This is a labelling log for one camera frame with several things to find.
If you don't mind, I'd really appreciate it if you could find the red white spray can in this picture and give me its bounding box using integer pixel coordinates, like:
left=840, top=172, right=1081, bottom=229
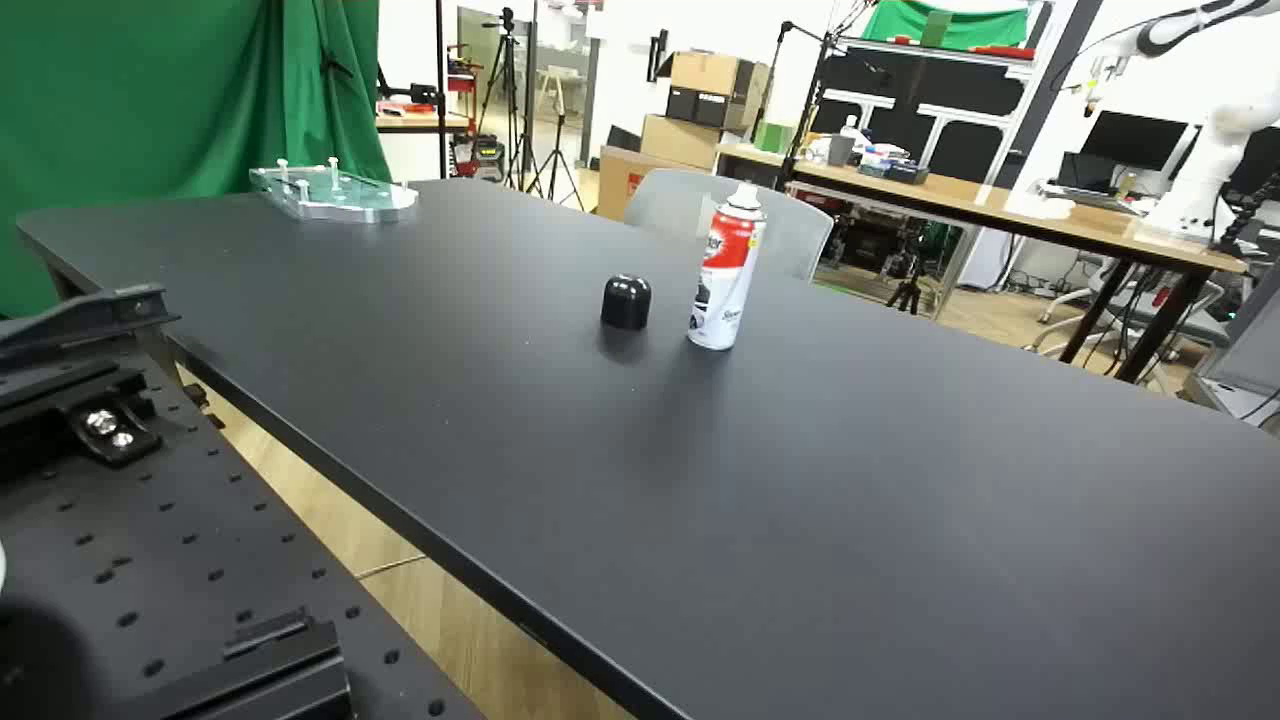
left=689, top=182, right=762, bottom=351

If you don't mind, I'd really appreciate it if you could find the grey office chair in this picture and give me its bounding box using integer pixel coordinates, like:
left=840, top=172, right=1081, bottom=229
left=625, top=169, right=831, bottom=279

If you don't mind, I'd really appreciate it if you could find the wooden desk with black legs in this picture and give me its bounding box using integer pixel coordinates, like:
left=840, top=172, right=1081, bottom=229
left=715, top=141, right=1246, bottom=384

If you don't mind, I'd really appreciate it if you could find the brown cardboard box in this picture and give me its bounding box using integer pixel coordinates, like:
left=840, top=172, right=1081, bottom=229
left=594, top=149, right=660, bottom=219

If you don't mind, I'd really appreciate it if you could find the black perforated breadboard base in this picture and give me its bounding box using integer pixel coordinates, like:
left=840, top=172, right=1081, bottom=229
left=0, top=288, right=476, bottom=720

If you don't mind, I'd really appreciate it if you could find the black computer monitor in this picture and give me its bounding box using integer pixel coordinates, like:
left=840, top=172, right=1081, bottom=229
left=1061, top=111, right=1183, bottom=190

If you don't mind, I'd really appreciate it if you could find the green backdrop cloth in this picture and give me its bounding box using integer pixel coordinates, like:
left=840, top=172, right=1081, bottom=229
left=0, top=0, right=387, bottom=315

